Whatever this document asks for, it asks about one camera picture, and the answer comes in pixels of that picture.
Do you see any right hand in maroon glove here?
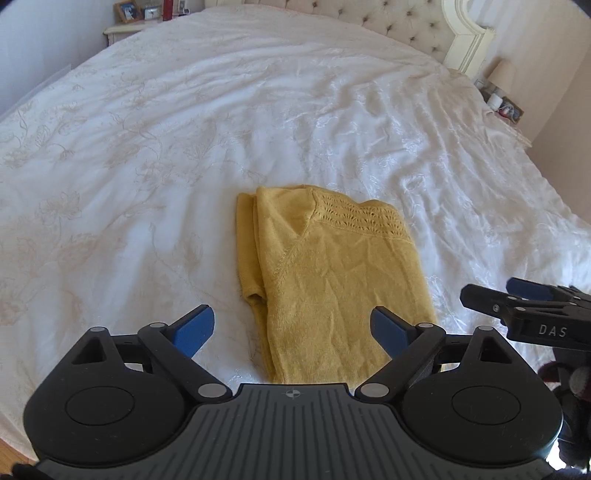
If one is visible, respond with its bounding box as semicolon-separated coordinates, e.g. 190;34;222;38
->
538;348;590;471

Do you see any wooden picture frame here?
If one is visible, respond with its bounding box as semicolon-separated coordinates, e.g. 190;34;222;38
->
113;1;142;24

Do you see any small silver alarm clock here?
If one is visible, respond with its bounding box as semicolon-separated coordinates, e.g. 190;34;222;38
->
142;6;161;21

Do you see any white floral bedspread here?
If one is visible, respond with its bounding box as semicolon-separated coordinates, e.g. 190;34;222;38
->
1;5;590;454

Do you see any cream nightstand with drawers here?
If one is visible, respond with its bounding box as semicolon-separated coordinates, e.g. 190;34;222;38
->
103;20;159;46

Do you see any yellow knit sweater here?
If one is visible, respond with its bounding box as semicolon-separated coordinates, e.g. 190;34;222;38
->
235;185;437;387

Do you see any red thermos bottle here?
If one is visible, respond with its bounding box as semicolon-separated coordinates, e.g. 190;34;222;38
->
161;0;174;21

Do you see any cream tufted headboard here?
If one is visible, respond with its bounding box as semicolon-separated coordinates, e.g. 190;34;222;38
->
198;1;495;78

